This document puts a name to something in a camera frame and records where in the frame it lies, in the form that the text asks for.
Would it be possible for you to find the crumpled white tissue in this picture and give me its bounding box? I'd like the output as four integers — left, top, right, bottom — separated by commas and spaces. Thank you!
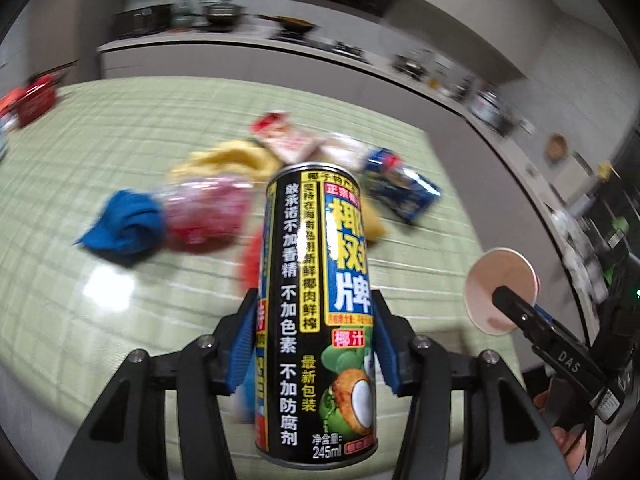
319, 132, 372, 172

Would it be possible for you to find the yellow towel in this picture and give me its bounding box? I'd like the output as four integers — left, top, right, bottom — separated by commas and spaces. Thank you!
169, 140, 388, 244

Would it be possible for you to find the black wok on stove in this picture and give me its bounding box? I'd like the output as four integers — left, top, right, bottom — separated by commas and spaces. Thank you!
256, 14, 318, 39

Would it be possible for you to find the clear bag with red plastic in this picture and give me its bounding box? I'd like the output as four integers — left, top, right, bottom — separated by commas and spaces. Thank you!
154, 174, 255, 252

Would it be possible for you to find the red white milk carton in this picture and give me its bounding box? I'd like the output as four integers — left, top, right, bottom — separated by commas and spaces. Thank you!
250, 112, 322, 165

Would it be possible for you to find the black lidded pan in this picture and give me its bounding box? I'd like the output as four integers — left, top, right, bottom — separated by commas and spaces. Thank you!
203, 1, 245, 30

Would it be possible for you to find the black coconut juice can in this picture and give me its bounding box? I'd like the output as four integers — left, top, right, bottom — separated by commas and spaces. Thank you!
255, 162, 378, 470

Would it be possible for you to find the person's right hand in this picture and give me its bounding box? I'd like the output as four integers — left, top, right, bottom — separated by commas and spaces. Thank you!
534, 390, 591, 476

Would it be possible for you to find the pink paper cup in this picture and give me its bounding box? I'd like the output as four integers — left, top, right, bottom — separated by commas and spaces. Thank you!
463, 247, 540, 336

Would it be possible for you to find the black microwave oven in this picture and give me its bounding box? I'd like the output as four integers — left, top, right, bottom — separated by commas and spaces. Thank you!
112, 4, 171, 39

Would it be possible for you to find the red enamel pot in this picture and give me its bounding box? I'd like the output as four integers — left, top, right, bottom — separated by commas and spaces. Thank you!
13, 72, 62, 128

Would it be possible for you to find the woven bamboo basket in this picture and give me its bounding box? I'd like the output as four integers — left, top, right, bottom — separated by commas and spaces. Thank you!
544, 133, 568, 162

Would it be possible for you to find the blue pepsi can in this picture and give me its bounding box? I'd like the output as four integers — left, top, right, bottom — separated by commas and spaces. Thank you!
362, 148, 442, 224

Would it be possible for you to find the blue cloth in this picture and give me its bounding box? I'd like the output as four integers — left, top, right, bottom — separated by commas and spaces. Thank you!
75, 190, 165, 266

